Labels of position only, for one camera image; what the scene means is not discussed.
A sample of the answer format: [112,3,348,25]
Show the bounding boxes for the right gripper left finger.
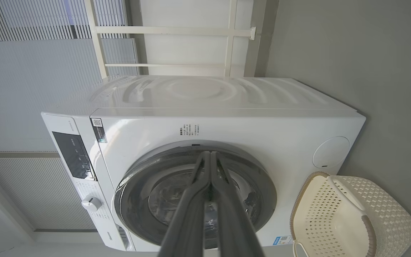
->
[157,151,213,257]

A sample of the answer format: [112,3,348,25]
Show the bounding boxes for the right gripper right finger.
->
[209,151,266,257]

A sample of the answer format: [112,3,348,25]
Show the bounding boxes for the dark round glass washer door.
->
[114,140,277,250]

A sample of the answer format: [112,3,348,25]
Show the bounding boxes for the white washing machine dial knob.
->
[81,196,102,212]

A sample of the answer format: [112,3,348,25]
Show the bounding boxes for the white front-load washing machine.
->
[41,75,366,252]

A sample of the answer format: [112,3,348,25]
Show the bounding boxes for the black washing machine display panel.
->
[52,131,95,180]

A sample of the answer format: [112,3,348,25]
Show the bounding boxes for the blue energy label sticker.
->
[272,235,294,247]

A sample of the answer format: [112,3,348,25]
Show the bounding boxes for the white detergent drawer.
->
[100,225,135,251]

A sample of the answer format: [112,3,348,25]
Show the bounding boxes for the printed instruction text label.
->
[179,124,201,137]

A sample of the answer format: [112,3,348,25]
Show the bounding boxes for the round white filter cover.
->
[313,136,350,168]

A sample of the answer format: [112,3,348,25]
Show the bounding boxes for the dark QR code sticker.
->
[91,118,108,144]

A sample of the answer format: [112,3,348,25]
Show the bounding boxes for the cream perforated laundry basket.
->
[290,172,411,257]

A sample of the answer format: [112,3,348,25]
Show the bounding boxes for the white metal rack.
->
[84,0,257,79]

